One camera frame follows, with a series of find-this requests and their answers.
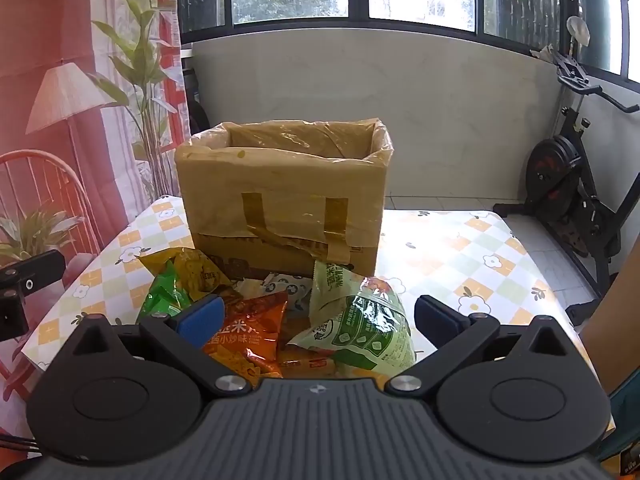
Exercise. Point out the yellow snack bag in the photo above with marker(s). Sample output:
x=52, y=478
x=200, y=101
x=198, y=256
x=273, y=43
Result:
x=192, y=265

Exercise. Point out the pink wall poster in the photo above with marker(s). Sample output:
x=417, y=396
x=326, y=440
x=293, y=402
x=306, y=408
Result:
x=60, y=35

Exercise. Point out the small green snack bag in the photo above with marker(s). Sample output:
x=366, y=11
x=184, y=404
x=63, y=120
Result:
x=162, y=296

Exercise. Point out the plastic-wrapped cardboard box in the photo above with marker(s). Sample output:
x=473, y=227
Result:
x=280, y=185

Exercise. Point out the white plastic bag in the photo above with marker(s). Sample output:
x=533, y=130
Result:
x=579, y=31

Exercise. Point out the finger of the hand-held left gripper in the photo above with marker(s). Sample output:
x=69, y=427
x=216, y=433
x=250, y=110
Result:
x=35, y=272
x=12, y=315

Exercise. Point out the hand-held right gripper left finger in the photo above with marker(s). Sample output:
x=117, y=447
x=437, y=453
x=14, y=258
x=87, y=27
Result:
x=200, y=319

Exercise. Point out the teal clothing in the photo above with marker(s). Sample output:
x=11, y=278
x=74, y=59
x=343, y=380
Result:
x=627, y=410

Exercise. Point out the person's leg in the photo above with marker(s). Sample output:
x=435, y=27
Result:
x=615, y=320

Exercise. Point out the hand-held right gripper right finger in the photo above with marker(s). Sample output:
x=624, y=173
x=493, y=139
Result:
x=434, y=318

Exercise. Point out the black exercise bike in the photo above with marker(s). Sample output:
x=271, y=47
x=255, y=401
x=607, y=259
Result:
x=555, y=160

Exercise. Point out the orange snack bag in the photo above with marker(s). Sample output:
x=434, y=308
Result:
x=250, y=326

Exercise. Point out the front-loading washing machine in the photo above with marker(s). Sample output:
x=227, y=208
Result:
x=200, y=115

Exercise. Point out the large light green snack bag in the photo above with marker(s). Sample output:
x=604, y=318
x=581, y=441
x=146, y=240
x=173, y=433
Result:
x=370, y=331

